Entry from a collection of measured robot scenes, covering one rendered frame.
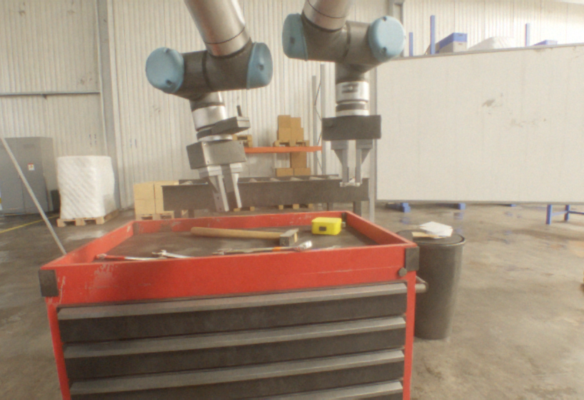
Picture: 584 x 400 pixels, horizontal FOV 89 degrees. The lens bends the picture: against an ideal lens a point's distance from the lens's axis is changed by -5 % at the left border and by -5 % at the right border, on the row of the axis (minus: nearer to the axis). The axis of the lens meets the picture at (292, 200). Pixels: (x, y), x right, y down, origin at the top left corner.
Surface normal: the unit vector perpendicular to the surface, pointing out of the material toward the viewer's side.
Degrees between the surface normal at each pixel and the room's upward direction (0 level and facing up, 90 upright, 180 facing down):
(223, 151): 80
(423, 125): 90
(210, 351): 90
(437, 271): 94
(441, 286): 94
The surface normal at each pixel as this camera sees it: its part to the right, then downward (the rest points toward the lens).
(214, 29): -0.06, 0.87
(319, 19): -0.38, 0.81
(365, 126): -0.28, 0.13
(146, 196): 0.13, 0.12
